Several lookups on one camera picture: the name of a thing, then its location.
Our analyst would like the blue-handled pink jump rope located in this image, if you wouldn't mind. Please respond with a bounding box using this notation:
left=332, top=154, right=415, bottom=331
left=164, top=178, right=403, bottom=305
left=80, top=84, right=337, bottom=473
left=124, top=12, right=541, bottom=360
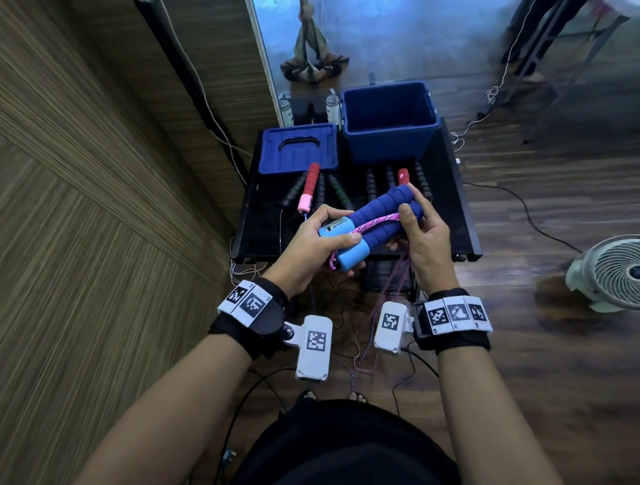
left=318, top=185, right=426, bottom=393

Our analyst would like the white wall cable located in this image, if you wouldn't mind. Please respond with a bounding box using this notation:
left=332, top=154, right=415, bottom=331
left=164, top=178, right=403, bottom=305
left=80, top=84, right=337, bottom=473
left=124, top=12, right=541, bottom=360
left=157, top=0, right=253, bottom=187

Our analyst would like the blue bin lid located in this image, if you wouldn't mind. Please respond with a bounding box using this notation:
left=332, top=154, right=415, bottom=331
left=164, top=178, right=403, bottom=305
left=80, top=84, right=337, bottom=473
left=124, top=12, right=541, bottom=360
left=257, top=123, right=339, bottom=176

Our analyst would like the black floor cable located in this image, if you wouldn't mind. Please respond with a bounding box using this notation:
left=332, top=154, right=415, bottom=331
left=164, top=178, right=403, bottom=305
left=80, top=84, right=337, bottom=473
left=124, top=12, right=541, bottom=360
left=462, top=181, right=583, bottom=254

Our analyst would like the blue plastic bin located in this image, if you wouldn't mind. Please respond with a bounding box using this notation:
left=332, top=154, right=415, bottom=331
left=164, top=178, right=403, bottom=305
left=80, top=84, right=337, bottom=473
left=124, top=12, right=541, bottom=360
left=341, top=81, right=442, bottom=165

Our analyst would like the black glossy low table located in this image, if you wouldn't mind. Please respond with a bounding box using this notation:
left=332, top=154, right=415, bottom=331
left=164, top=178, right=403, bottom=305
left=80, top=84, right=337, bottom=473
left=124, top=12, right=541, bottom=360
left=231, top=117, right=483, bottom=266

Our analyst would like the white cable coil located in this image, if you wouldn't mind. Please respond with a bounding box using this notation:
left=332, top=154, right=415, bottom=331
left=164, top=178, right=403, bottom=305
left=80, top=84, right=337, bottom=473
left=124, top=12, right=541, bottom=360
left=229, top=237, right=269, bottom=288

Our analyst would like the black camera cable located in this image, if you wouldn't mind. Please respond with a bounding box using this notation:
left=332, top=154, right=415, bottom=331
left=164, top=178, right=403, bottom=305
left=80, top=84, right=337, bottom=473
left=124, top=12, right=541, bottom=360
left=391, top=347, right=441, bottom=418
left=212, top=367, right=297, bottom=485

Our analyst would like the person's left hand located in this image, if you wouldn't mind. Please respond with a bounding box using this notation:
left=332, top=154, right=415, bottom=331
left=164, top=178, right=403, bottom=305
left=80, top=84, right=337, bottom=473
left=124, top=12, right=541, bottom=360
left=262, top=203, right=369, bottom=300

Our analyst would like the black wristband with marker tags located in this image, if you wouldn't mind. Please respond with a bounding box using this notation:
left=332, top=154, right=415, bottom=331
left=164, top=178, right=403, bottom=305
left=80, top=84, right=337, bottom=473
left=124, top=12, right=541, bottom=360
left=209, top=277, right=290, bottom=360
left=412, top=287, right=493, bottom=356

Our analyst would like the person's right forearm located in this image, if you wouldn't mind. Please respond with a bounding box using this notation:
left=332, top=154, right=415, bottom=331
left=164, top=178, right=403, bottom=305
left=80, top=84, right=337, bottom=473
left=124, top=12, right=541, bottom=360
left=437, top=346, right=566, bottom=485

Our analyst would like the thin white hanging cable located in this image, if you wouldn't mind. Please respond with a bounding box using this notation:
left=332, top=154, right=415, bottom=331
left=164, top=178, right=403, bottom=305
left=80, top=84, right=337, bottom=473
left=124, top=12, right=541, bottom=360
left=449, top=0, right=539, bottom=153

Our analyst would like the white folding table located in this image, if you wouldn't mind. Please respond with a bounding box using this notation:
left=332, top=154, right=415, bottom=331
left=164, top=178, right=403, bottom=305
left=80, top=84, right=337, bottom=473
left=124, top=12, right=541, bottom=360
left=522, top=0, right=640, bottom=146

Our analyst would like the white water bottle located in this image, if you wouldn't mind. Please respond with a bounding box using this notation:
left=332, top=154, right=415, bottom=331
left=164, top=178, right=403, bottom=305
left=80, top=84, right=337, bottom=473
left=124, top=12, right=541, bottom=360
left=325, top=89, right=342, bottom=126

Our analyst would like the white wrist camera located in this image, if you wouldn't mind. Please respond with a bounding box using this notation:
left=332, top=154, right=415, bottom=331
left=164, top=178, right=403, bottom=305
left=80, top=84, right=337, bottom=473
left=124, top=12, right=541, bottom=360
left=282, top=314, right=335, bottom=383
left=373, top=301, right=416, bottom=356

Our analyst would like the person's left forearm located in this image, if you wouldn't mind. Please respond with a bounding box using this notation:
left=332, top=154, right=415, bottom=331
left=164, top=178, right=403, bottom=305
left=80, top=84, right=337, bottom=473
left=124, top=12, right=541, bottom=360
left=72, top=333, right=253, bottom=485

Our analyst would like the person's black clothing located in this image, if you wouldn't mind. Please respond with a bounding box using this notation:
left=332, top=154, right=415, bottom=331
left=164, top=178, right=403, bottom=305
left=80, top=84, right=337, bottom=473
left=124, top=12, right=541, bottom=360
left=229, top=397, right=461, bottom=485

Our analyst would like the red-handled blue jump rope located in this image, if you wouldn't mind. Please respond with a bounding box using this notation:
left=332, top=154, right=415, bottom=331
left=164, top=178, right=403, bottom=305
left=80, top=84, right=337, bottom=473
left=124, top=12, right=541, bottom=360
left=297, top=162, right=411, bottom=223

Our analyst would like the white floor fan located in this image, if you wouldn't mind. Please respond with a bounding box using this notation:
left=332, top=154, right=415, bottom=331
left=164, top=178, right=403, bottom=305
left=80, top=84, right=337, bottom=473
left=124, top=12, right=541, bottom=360
left=565, top=235, right=640, bottom=314

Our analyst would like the black pouch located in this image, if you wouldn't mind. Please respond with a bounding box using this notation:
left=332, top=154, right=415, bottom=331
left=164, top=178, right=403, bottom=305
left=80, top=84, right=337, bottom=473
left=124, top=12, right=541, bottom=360
left=295, top=97, right=327, bottom=126

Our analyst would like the person's right hand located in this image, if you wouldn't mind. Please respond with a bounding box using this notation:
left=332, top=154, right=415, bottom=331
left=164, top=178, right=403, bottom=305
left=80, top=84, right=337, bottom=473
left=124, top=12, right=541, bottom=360
left=387, top=182, right=460, bottom=296

